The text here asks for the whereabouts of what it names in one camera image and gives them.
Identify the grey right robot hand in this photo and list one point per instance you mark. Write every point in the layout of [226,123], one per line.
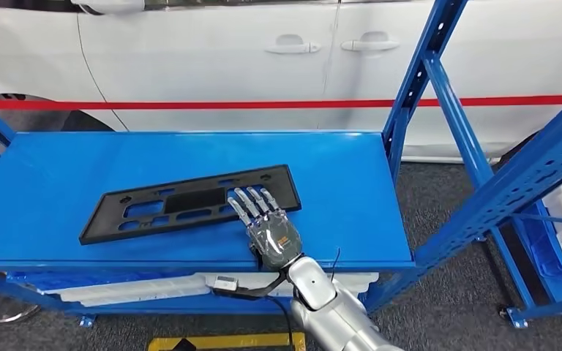
[276,242]

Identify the black perforated plastic panel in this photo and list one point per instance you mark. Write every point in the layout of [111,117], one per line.
[193,199]

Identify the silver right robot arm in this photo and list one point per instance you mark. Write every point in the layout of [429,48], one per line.
[329,310]

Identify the blue metal shelf rack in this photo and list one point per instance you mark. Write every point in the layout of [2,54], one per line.
[543,310]
[67,169]

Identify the red barrier belt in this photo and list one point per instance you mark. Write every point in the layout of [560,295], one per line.
[213,104]

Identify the white car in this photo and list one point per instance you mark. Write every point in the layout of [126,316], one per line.
[189,58]

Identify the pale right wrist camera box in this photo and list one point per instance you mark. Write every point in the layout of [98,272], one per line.
[225,283]

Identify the chrome stanchion post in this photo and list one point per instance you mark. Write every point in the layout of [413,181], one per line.
[9,317]

